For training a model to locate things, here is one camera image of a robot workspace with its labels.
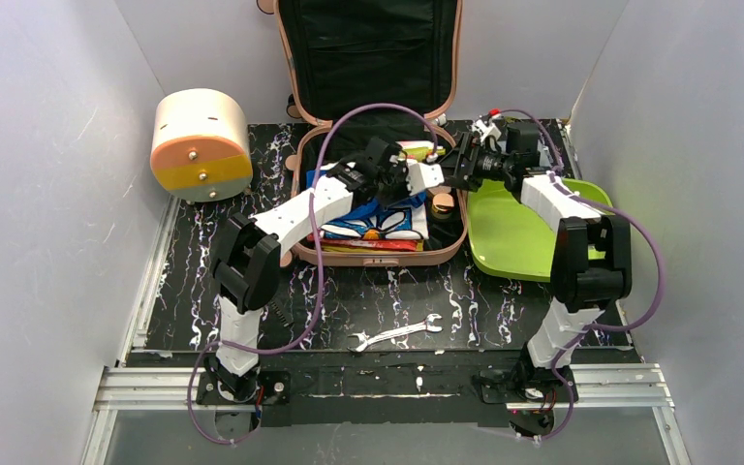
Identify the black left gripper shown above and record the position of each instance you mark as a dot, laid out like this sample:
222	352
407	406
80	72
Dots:
395	177

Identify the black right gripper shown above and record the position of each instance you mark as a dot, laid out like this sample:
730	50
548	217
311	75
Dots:
467	161

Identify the pink hard-shell suitcase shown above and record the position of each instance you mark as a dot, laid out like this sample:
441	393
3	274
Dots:
365	69

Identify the white printed garment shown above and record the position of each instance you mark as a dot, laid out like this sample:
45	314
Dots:
407	223

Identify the green plastic tray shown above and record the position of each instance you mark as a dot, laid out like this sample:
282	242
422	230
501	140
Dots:
513	237

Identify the blue cloth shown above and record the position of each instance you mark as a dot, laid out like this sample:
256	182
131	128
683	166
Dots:
372	202

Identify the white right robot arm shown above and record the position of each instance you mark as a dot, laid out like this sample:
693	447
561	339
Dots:
577	302

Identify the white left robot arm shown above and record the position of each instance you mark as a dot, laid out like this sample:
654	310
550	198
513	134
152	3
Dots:
246	262

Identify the silver open-end wrench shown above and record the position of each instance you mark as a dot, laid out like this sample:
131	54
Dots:
429	324

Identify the teal pink tube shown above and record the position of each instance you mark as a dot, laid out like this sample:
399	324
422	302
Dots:
416	144

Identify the round copper compact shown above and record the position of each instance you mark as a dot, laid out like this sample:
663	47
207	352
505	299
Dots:
442	206

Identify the black spring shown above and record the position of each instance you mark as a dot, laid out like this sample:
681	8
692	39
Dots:
282	314

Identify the cream cylindrical drum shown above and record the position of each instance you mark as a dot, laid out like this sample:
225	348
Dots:
201	150

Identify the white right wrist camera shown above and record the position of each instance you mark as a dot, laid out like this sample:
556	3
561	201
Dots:
485	129

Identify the aluminium frame rail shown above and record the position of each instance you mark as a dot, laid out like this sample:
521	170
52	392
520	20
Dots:
142	399

